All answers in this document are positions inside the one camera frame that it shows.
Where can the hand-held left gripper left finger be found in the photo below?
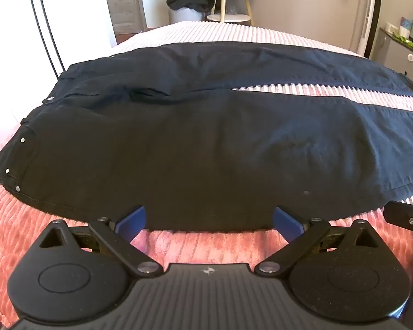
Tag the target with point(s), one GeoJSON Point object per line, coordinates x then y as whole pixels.
{"type": "Point", "coordinates": [132, 221]}

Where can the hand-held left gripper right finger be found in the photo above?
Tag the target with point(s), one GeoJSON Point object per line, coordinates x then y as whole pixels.
{"type": "Point", "coordinates": [287, 223]}

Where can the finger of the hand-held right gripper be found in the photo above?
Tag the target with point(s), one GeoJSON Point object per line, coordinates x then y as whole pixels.
{"type": "Point", "coordinates": [404, 215]}

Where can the black pants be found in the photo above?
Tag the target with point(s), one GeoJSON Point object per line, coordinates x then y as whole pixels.
{"type": "Point", "coordinates": [192, 151]}

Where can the pink ribbed blanket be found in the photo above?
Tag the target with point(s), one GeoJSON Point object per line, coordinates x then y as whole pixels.
{"type": "Point", "coordinates": [27, 244]}

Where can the grey cabinet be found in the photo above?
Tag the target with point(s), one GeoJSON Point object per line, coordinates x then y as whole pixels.
{"type": "Point", "coordinates": [395, 58]}

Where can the green cloth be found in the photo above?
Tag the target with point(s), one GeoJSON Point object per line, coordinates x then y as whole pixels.
{"type": "Point", "coordinates": [404, 40]}

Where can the white container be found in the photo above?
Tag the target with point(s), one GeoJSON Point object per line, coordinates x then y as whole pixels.
{"type": "Point", "coordinates": [391, 29]}

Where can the white tower fan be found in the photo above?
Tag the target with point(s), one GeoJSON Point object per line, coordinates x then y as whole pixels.
{"type": "Point", "coordinates": [370, 10]}

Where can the white round basket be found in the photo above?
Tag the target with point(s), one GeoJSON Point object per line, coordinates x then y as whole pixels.
{"type": "Point", "coordinates": [186, 15]}

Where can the white wardrobe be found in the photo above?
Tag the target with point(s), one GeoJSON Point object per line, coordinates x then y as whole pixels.
{"type": "Point", "coordinates": [13, 41]}

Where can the wooden door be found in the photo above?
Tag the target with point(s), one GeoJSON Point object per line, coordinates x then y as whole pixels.
{"type": "Point", "coordinates": [124, 0]}

